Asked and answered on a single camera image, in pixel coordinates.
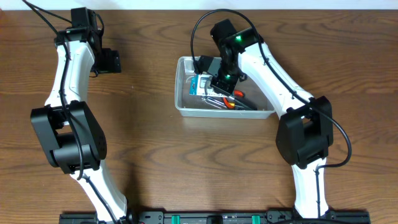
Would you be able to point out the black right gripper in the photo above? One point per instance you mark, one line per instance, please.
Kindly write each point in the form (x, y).
(224, 88)

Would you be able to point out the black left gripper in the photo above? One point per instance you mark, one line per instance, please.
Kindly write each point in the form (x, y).
(109, 62)

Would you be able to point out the silver wrench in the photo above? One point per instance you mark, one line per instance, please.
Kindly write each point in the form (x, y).
(214, 102)

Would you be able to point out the red handled pliers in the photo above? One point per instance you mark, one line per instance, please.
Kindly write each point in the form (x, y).
(232, 104)

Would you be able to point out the blue screw box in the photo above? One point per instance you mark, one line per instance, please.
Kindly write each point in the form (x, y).
(199, 87)

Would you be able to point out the clear plastic container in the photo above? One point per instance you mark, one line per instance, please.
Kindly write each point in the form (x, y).
(194, 106)

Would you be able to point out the small metal hammer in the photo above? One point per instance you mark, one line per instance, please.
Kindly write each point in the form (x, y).
(241, 103)

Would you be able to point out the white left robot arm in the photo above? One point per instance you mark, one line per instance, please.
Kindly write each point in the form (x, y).
(71, 137)

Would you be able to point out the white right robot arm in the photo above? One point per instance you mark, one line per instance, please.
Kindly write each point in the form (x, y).
(303, 135)

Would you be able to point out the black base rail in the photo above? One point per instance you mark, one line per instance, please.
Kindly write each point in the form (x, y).
(268, 217)

